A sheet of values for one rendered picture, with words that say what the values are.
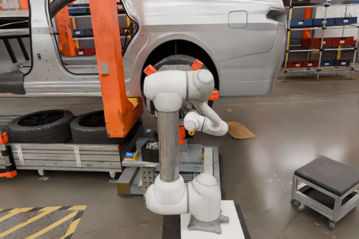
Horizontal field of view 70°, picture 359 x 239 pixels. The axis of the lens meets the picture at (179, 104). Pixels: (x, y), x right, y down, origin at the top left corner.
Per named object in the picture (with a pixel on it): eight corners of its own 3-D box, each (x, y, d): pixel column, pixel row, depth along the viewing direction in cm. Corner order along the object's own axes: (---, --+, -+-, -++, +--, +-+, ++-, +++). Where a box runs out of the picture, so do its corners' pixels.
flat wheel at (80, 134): (134, 124, 323) (132, 106, 316) (135, 147, 261) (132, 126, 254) (79, 129, 313) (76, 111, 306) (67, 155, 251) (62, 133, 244)
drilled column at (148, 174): (158, 201, 221) (155, 158, 208) (156, 209, 211) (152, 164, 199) (147, 201, 222) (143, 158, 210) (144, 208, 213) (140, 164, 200)
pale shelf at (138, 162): (179, 156, 209) (179, 153, 208) (177, 167, 193) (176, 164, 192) (128, 155, 215) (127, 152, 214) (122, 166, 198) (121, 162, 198)
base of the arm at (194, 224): (229, 236, 132) (229, 227, 131) (186, 230, 136) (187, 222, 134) (228, 210, 150) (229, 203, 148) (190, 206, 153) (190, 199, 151)
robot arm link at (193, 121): (182, 122, 179) (201, 127, 179) (180, 132, 164) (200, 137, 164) (186, 109, 176) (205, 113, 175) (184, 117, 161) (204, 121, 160)
